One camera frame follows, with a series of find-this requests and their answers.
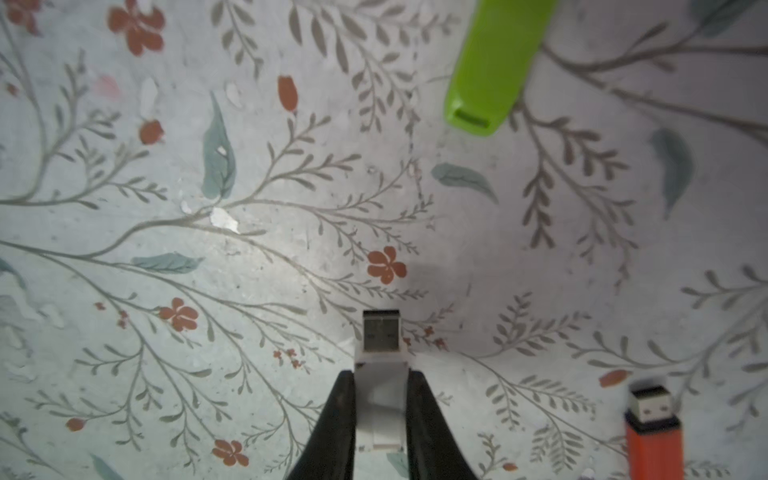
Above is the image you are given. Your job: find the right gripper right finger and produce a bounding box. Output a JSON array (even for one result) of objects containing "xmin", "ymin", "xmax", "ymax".
[{"xmin": 405, "ymin": 370, "xmax": 477, "ymax": 480}]

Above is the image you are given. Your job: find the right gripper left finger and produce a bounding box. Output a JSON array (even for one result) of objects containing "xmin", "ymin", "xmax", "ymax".
[{"xmin": 287, "ymin": 370, "xmax": 357, "ymax": 480}]

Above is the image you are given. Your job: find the white usb drive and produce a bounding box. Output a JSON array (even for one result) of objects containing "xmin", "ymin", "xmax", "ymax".
[{"xmin": 354, "ymin": 310, "xmax": 409, "ymax": 453}]

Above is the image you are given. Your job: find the red usb drive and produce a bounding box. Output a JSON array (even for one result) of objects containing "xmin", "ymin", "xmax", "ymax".
[{"xmin": 624, "ymin": 386, "xmax": 684, "ymax": 480}]

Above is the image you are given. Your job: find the green usb drive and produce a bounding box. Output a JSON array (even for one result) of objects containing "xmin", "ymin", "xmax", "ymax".
[{"xmin": 444, "ymin": 0, "xmax": 557, "ymax": 137}]

